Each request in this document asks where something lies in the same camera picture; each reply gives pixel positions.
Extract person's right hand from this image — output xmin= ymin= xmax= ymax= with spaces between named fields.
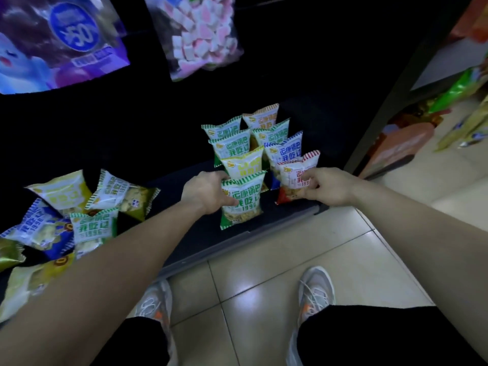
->
xmin=300 ymin=167 xmax=360 ymax=207

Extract red striped snack packet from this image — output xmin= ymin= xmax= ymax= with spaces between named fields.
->
xmin=275 ymin=150 xmax=321 ymax=205

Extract pink white marshmallow bag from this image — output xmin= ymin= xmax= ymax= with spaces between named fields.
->
xmin=144 ymin=0 xmax=244 ymax=82

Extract person's left forearm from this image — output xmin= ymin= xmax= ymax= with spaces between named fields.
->
xmin=0 ymin=200 xmax=209 ymax=366

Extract grey shelf board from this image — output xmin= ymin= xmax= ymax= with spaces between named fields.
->
xmin=411 ymin=37 xmax=488 ymax=92

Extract large orange packet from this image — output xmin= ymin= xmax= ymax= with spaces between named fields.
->
xmin=359 ymin=122 xmax=436 ymax=180

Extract black shorts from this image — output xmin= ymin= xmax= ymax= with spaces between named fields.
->
xmin=91 ymin=305 xmax=488 ymax=366

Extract loose pile of snack packets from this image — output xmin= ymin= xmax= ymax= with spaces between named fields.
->
xmin=0 ymin=169 xmax=161 ymax=324

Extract person's right forearm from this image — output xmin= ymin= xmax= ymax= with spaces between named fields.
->
xmin=350 ymin=179 xmax=488 ymax=360

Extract large purple printed bag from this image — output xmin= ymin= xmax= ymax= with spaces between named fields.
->
xmin=0 ymin=0 xmax=130 ymax=95

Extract grey sneaker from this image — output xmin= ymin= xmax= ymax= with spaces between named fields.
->
xmin=286 ymin=266 xmax=336 ymax=366
xmin=133 ymin=280 xmax=178 ymax=366

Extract black display shelf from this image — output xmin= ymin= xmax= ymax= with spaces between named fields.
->
xmin=0 ymin=0 xmax=475 ymax=301

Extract standing rows of snack packets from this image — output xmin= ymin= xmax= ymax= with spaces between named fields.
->
xmin=201 ymin=103 xmax=303 ymax=192

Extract person's left hand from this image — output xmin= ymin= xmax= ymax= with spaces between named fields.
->
xmin=180 ymin=171 xmax=239 ymax=216

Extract grey right sneaker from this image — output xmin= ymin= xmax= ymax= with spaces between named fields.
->
xmin=286 ymin=266 xmax=336 ymax=366

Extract orange red packet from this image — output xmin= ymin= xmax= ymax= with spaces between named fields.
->
xmin=449 ymin=0 xmax=488 ymax=43

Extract green striped snack packet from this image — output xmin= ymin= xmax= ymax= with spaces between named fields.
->
xmin=220 ymin=171 xmax=267 ymax=231

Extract grey left sneaker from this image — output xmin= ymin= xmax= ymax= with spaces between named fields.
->
xmin=133 ymin=280 xmax=178 ymax=366

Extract yellow foil packet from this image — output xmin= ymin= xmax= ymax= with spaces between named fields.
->
xmin=436 ymin=94 xmax=488 ymax=151

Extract bright green packet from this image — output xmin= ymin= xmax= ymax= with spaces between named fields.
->
xmin=429 ymin=68 xmax=478 ymax=114

